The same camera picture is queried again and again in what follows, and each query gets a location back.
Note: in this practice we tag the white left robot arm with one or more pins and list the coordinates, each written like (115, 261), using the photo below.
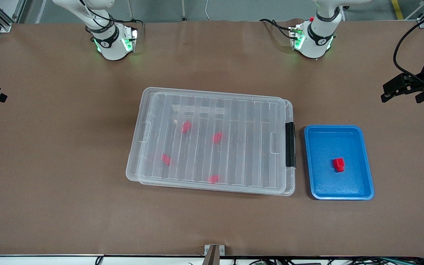
(317, 36)

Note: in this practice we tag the brown table cover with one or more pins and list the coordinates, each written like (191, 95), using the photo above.
(50, 202)

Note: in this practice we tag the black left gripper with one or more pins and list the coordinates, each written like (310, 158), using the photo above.
(415, 83)

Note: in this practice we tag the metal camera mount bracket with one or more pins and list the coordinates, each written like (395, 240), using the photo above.
(214, 254)

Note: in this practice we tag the grey metal pole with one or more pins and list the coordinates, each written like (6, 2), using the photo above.
(131, 11)
(183, 11)

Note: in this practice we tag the blue plastic tray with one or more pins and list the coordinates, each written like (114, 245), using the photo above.
(326, 147)

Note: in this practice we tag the red toy block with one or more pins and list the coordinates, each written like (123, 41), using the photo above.
(214, 179)
(339, 164)
(166, 159)
(217, 138)
(186, 127)

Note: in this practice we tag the clear plastic storage box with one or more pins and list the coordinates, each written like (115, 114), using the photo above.
(291, 182)

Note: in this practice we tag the clear ribbed plastic lid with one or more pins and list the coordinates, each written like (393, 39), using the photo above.
(197, 158)

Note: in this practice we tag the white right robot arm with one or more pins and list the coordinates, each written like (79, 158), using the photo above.
(110, 40)

